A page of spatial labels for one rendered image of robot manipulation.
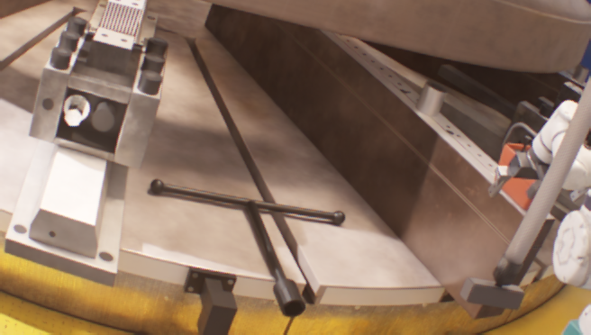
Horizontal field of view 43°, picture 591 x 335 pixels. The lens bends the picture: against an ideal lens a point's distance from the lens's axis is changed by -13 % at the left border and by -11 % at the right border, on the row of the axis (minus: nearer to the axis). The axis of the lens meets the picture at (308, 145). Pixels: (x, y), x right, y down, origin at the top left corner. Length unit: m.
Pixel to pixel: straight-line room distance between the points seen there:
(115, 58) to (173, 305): 0.70
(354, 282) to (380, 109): 0.71
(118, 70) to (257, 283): 0.69
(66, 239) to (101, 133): 0.43
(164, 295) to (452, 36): 1.29
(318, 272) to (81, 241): 0.76
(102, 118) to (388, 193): 1.06
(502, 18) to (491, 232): 0.86
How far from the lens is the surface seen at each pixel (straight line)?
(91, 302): 2.31
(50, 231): 1.97
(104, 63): 2.20
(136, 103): 2.14
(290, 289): 2.17
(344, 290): 2.38
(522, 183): 2.37
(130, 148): 2.20
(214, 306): 2.05
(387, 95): 2.83
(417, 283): 2.54
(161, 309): 2.31
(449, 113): 3.77
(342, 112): 3.02
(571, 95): 3.57
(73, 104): 2.21
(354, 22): 2.56
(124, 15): 2.27
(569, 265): 1.64
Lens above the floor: 1.51
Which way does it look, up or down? 23 degrees down
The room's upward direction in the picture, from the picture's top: 22 degrees clockwise
